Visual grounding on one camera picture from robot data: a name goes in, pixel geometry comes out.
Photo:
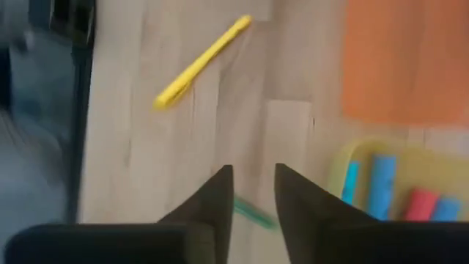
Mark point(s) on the black aluminium table frame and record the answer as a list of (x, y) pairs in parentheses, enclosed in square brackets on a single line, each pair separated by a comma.
[(82, 110)]

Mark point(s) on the pink highlighter marker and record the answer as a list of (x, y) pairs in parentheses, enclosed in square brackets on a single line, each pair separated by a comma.
[(421, 205)]

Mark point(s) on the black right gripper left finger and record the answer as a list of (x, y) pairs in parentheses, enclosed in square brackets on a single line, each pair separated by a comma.
[(205, 227)]

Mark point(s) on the orange translucent plastic bin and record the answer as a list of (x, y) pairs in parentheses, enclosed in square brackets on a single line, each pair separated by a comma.
[(403, 55)]

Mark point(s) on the green marker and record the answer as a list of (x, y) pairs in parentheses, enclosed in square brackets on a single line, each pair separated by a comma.
[(256, 216)]

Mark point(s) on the yellow highlighter pen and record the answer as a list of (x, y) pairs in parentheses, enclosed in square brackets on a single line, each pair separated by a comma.
[(201, 62)]

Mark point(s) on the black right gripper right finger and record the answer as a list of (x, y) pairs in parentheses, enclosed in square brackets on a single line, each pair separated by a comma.
[(322, 234)]

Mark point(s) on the yellow translucent plastic bin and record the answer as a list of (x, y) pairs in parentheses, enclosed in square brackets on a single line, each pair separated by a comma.
[(412, 166)]

